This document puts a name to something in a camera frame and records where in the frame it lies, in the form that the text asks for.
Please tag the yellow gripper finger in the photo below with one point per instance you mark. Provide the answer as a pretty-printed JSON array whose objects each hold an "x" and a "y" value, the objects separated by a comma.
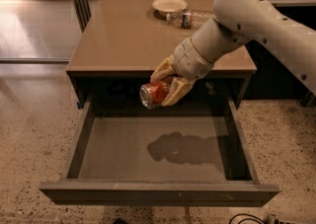
[
  {"x": 179, "y": 87},
  {"x": 165, "y": 71}
]

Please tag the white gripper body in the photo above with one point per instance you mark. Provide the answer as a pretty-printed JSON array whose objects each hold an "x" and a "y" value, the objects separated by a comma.
[{"x": 192, "y": 60}]

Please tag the orange crushed soda can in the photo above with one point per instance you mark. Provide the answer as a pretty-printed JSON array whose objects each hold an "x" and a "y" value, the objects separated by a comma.
[{"x": 153, "y": 94}]

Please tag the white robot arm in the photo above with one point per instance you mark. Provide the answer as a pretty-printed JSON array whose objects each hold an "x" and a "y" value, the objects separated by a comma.
[{"x": 233, "y": 24}]

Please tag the open grey top drawer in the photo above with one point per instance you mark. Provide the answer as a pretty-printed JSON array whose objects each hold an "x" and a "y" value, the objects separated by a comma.
[{"x": 194, "y": 154}]

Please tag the clear plastic water bottle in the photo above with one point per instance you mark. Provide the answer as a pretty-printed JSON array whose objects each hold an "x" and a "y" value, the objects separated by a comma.
[{"x": 188, "y": 19}]

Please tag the white ceramic bowl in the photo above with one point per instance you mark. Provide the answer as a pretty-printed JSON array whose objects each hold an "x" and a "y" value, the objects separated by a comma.
[{"x": 164, "y": 7}]

